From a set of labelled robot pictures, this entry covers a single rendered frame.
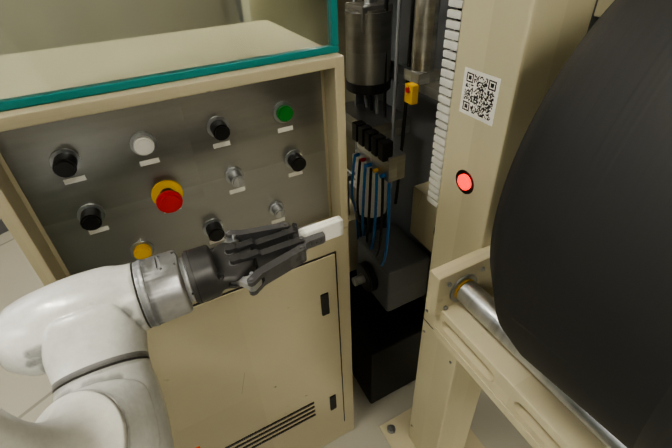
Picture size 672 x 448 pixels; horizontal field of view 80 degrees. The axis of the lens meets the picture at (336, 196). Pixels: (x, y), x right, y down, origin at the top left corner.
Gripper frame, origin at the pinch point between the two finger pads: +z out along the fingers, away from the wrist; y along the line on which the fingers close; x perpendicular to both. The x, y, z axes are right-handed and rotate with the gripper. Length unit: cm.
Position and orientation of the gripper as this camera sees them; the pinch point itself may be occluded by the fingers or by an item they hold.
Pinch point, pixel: (321, 231)
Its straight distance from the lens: 62.1
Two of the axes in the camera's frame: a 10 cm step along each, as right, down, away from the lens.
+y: -4.6, -4.9, 7.5
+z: 8.9, -2.8, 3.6
